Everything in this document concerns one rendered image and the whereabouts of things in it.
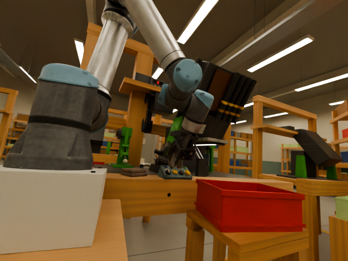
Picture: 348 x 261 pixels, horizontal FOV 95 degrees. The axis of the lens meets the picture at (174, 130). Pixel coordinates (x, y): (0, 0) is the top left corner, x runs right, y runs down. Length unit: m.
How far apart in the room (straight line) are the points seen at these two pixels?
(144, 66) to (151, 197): 1.10
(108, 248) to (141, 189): 0.41
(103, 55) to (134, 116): 0.79
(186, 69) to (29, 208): 0.40
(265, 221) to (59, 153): 0.60
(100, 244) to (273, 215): 0.51
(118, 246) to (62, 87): 0.32
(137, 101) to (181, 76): 0.97
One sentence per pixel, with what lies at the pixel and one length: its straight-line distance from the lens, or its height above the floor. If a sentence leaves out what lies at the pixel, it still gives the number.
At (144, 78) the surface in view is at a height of 1.59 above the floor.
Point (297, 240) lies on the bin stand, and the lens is 0.75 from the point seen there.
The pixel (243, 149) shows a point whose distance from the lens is 7.21.
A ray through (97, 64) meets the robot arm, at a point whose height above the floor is 1.27.
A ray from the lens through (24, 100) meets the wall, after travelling 11.89.
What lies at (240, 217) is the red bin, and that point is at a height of 0.84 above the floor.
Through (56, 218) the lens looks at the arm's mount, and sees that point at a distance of 0.33.
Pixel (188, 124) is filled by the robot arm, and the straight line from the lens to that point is 0.59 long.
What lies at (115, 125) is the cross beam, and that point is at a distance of 1.38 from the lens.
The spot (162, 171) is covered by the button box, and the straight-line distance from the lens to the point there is 0.77.
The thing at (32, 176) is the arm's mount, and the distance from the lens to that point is 0.33.
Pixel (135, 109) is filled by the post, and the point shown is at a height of 1.35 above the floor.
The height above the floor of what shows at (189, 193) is 0.84.
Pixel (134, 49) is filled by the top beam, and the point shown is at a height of 1.86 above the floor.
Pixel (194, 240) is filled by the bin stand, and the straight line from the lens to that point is 0.71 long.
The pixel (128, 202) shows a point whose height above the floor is 0.81.
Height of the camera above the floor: 1.01
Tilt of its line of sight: 9 degrees up
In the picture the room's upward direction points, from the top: 6 degrees clockwise
